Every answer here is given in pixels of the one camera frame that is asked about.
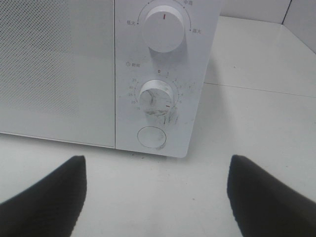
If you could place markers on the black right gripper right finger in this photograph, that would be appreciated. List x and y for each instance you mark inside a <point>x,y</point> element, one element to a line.
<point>263,206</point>

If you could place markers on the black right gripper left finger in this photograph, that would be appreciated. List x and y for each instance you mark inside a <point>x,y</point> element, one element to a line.
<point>50,207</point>

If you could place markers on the white round door button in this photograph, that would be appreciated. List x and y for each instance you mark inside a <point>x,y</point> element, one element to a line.
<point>151,137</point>

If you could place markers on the white microwave door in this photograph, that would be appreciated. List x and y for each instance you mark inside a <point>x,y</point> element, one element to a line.
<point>57,70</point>

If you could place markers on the white timer knob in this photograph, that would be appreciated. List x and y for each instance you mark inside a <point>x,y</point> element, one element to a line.
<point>156,98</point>

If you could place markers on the white microwave oven body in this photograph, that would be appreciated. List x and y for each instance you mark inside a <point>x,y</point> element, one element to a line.
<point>183,69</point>

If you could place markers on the white upper power knob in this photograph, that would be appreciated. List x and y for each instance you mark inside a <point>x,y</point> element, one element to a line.
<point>163,29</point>

